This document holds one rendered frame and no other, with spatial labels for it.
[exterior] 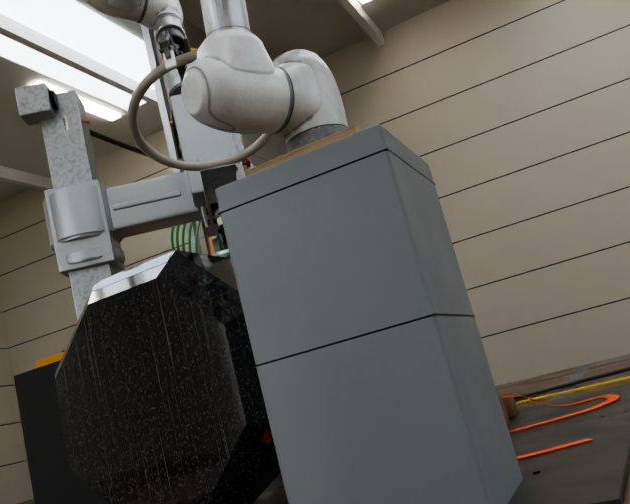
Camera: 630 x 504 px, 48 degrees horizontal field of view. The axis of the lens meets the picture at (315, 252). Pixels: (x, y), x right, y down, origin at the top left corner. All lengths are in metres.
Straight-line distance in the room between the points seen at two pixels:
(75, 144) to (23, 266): 6.80
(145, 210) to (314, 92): 1.96
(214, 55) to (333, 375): 0.72
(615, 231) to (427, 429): 6.05
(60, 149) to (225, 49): 2.19
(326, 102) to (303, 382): 0.64
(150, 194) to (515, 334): 4.67
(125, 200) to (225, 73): 2.05
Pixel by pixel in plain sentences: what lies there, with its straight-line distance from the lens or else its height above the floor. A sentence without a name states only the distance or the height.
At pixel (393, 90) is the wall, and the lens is 8.01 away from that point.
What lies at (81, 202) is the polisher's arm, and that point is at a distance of 3.50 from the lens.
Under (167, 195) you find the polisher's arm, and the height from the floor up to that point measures 1.41.
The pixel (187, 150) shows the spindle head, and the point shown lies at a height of 1.35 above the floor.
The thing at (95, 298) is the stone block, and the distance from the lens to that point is 2.45.
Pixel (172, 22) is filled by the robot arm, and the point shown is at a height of 1.45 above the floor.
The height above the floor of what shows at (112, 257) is 1.16.
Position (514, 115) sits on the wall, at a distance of 7.63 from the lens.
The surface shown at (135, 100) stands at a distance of 2.20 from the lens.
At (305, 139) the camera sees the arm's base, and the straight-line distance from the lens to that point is 1.64.
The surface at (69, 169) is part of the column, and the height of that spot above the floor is 1.65.
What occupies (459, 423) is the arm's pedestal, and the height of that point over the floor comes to 0.20.
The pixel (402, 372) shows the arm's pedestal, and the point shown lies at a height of 0.31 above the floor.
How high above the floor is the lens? 0.30
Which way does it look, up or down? 11 degrees up
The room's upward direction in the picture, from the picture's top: 15 degrees counter-clockwise
